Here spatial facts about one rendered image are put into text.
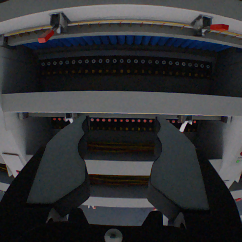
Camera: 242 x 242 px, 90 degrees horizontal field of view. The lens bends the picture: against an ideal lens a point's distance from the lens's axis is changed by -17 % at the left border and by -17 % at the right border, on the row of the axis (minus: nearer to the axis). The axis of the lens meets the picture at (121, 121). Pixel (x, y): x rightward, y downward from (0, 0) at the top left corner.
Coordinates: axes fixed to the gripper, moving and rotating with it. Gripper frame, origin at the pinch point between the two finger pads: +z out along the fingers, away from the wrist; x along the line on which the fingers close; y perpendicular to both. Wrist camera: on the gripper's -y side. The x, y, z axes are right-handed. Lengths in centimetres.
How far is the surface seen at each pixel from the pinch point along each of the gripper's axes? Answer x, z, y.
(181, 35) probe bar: 11.6, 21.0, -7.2
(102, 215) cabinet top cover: -10, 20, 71
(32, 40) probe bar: -20.5, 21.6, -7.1
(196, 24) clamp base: 13.5, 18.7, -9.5
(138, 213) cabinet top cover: 8, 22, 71
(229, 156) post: 30.6, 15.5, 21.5
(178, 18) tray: 10.2, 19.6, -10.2
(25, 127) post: -30.3, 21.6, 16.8
